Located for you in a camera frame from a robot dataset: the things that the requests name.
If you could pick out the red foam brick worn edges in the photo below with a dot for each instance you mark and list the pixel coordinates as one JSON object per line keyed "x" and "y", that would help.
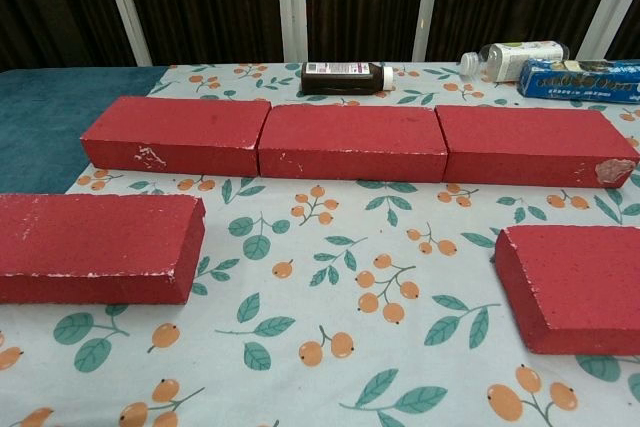
{"x": 100, "y": 237}

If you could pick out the brown medicine bottle white cap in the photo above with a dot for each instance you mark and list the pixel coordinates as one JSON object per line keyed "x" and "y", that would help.
{"x": 340, "y": 79}

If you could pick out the red foam brick white scratches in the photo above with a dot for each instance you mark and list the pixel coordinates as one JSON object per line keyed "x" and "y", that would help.
{"x": 175, "y": 132}

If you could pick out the floral orange fruit tablecloth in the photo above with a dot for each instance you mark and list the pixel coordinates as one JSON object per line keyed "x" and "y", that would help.
{"x": 320, "y": 347}

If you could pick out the red foam brick chipped corner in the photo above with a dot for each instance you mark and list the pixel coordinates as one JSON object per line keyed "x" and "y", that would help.
{"x": 525, "y": 142}

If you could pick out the clear plastic bottle printed label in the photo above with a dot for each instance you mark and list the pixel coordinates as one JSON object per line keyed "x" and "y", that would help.
{"x": 505, "y": 59}

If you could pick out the blue snack package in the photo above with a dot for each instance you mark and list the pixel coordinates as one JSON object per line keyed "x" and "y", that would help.
{"x": 575, "y": 79}

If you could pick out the teal blue table cover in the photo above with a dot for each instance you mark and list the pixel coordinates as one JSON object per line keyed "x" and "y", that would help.
{"x": 40, "y": 122}

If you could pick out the white metal frame post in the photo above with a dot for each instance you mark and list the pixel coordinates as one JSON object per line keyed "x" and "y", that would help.
{"x": 291, "y": 7}
{"x": 610, "y": 7}
{"x": 125, "y": 12}
{"x": 427, "y": 7}

